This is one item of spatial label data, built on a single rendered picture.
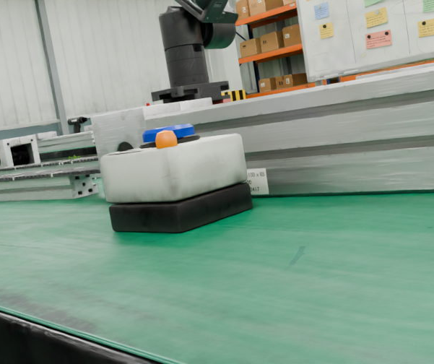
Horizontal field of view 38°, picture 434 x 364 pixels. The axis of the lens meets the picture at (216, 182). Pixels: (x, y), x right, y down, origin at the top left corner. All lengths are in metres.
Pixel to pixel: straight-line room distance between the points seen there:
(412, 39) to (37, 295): 3.51
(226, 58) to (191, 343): 8.57
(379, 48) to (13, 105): 9.61
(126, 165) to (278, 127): 0.13
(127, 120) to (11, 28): 12.28
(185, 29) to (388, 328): 0.72
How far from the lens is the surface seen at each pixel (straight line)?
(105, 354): 0.25
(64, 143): 4.13
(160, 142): 0.44
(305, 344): 0.21
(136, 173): 0.46
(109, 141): 0.68
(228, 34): 0.97
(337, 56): 4.05
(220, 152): 0.46
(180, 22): 0.90
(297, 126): 0.50
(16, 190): 0.94
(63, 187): 0.84
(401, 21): 3.80
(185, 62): 0.89
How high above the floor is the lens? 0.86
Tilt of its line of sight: 6 degrees down
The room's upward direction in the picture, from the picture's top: 9 degrees counter-clockwise
